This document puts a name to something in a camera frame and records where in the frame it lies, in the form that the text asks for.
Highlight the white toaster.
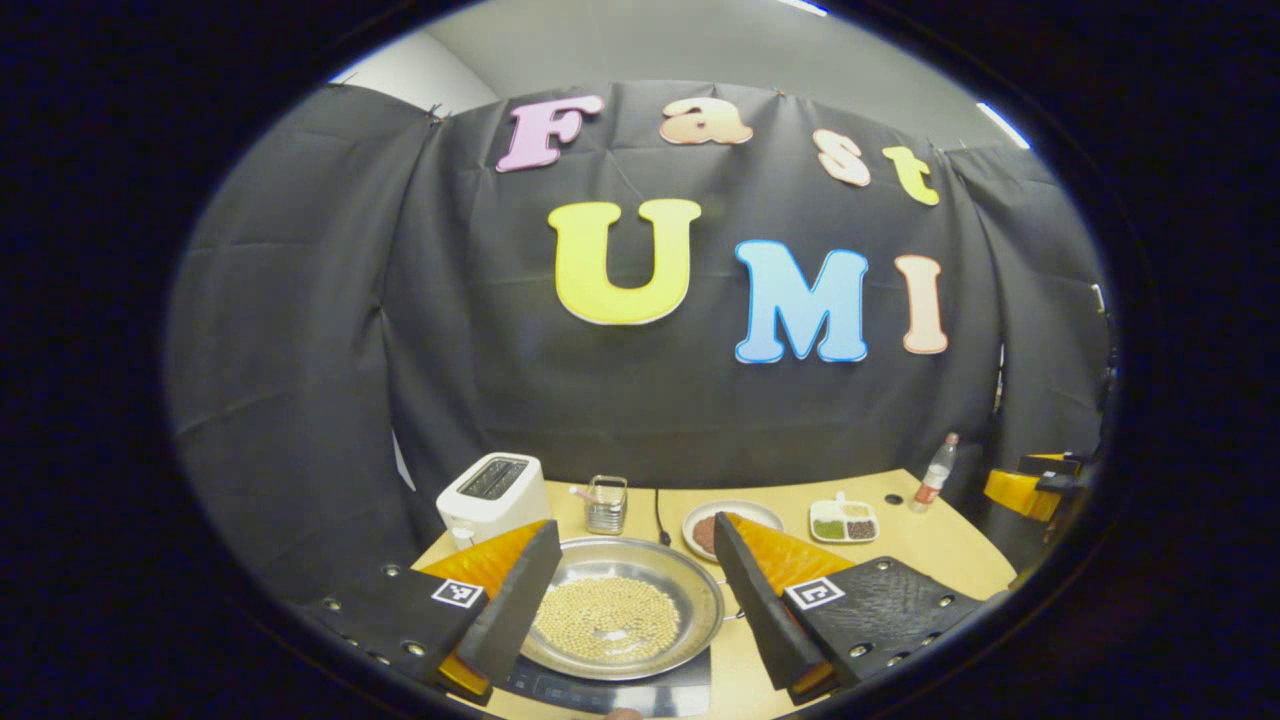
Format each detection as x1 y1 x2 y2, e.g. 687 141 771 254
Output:
436 453 553 551

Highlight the white round plate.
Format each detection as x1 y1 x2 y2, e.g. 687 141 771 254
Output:
682 500 785 561

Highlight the white divided bean tray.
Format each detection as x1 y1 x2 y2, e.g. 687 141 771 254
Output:
809 491 880 545

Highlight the pile of soybeans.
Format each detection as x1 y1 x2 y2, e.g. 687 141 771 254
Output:
533 576 682 663

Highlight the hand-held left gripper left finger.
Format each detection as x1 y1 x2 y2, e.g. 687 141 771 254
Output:
300 520 566 706

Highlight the small wire mesh basket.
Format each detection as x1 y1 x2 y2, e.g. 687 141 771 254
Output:
586 475 629 536

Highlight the clear plastic water bottle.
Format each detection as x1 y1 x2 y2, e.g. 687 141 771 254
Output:
909 432 960 514

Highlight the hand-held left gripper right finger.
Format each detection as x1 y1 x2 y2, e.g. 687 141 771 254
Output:
712 512 986 706

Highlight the steel pot with black handles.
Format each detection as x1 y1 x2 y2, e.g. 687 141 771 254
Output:
520 537 746 683

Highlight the black induction cooktop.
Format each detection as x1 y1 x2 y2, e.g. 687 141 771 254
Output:
495 645 713 719

